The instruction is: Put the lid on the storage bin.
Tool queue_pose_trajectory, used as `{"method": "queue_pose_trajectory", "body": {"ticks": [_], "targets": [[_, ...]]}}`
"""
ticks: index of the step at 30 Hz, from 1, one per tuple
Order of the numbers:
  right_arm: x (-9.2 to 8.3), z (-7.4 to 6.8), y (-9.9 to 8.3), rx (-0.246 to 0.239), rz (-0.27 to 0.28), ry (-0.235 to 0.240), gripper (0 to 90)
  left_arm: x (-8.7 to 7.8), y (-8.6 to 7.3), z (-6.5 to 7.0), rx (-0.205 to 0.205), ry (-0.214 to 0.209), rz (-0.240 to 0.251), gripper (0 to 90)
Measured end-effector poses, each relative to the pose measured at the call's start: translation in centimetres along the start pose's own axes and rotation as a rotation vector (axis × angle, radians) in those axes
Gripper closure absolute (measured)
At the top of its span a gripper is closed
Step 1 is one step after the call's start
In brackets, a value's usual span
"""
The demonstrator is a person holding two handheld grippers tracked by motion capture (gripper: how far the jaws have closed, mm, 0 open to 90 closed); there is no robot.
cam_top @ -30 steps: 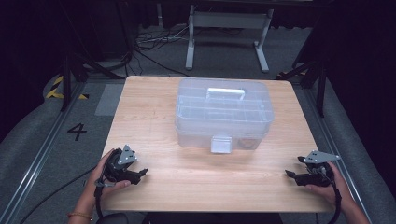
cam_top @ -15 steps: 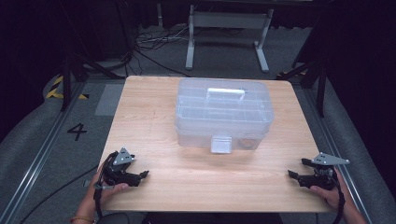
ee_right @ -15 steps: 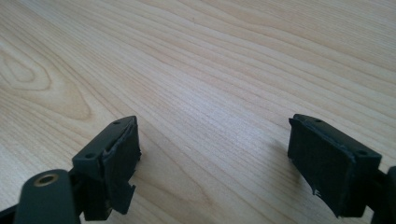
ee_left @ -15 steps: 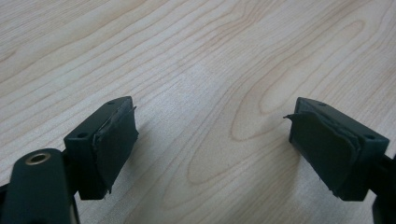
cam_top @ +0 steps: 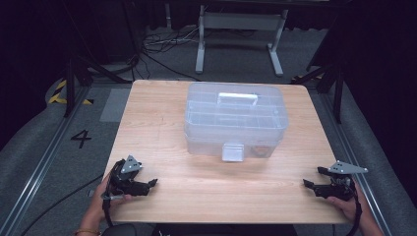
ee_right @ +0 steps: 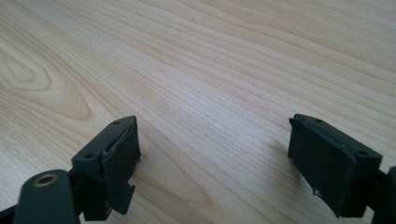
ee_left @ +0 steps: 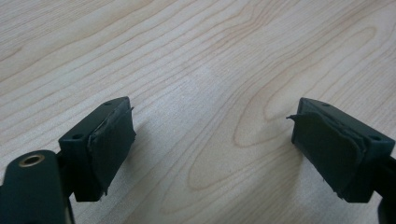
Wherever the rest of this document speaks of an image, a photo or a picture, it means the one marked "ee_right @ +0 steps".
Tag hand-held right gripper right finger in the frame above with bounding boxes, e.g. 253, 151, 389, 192
287, 113, 384, 218

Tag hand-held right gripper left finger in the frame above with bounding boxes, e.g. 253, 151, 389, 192
71, 115, 142, 222

